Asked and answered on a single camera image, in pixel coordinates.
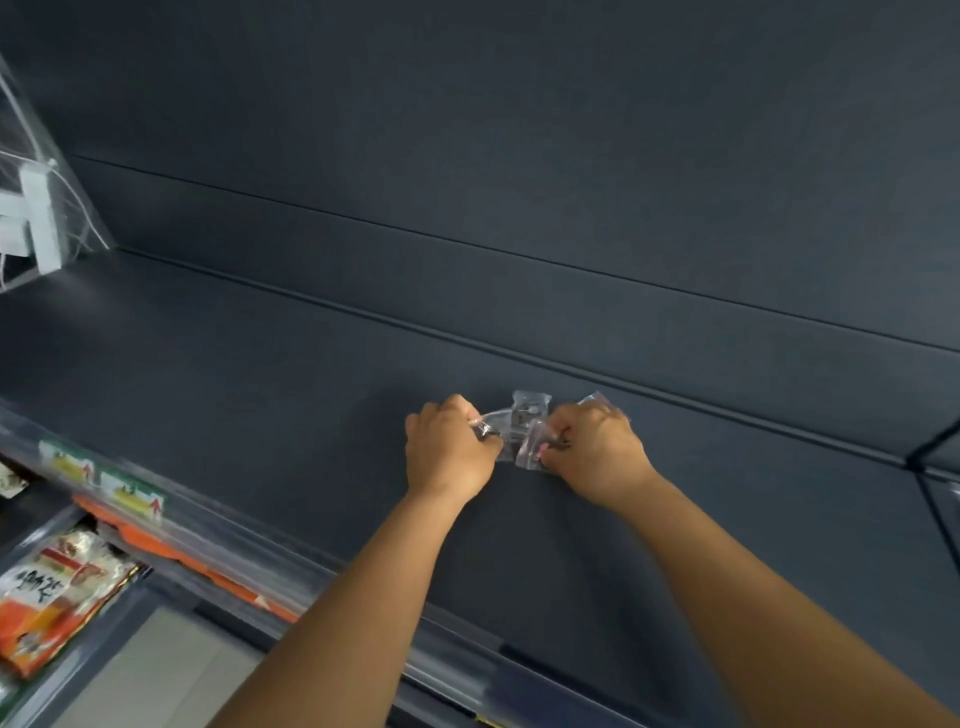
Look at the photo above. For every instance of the person's right forearm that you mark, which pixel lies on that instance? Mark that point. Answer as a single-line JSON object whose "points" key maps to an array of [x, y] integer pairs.
{"points": [[780, 622]]}

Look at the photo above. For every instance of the clear package with white item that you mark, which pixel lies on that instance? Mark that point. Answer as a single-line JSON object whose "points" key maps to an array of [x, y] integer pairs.
{"points": [[41, 217]]}

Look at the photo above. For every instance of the person's right hand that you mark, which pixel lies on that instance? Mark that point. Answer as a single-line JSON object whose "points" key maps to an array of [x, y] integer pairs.
{"points": [[604, 457]]}

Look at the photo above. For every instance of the row of orange boxes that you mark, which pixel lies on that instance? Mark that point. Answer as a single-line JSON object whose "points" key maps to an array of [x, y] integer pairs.
{"points": [[187, 562]]}

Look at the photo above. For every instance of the person's left hand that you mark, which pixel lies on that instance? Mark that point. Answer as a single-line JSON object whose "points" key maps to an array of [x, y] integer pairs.
{"points": [[446, 457]]}

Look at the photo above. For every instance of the brown white snack packet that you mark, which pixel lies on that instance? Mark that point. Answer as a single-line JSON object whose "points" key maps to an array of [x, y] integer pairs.
{"points": [[11, 480]]}

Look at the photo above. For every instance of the red white snack packet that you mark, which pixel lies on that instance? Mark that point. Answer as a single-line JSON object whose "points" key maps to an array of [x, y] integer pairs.
{"points": [[52, 592]]}

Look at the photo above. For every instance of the yellow green price label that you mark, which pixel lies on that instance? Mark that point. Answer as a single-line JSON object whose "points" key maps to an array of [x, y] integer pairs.
{"points": [[131, 495], [66, 461]]}

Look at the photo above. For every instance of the person's left forearm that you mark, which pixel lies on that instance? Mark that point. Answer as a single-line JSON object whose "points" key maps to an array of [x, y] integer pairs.
{"points": [[337, 637]]}

